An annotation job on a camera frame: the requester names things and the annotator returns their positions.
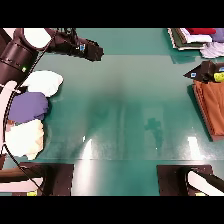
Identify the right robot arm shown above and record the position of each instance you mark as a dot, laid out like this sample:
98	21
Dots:
173	181

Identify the cream garment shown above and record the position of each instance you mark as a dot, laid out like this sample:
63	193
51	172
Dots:
26	138

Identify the dark green garment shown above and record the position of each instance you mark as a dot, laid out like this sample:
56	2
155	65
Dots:
181	41

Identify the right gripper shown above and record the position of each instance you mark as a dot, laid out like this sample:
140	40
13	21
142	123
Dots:
208	71

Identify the white folded garment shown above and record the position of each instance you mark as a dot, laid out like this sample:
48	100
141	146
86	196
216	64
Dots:
200	38

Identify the brown garment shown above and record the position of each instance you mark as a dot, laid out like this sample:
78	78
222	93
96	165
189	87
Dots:
213	103

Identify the lavender garment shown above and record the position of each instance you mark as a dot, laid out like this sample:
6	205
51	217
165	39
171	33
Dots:
219	34

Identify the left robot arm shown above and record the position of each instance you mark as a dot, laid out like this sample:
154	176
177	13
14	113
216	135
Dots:
16	56

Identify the pale grey garment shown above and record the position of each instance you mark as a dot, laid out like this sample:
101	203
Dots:
214	50

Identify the purple garment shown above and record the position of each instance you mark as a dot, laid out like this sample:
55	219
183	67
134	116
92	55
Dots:
28	106

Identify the red garment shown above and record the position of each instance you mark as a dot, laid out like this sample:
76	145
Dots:
200	31

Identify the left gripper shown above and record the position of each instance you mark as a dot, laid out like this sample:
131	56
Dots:
90	50

